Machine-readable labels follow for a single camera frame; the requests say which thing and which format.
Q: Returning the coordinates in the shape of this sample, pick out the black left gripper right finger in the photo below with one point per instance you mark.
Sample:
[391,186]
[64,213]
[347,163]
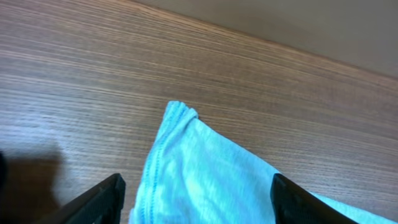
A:
[294,205]

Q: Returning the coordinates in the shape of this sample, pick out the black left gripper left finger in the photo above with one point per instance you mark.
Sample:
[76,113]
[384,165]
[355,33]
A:
[102,204]

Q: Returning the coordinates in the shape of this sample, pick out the light blue t-shirt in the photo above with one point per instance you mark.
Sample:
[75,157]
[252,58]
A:
[195,175]

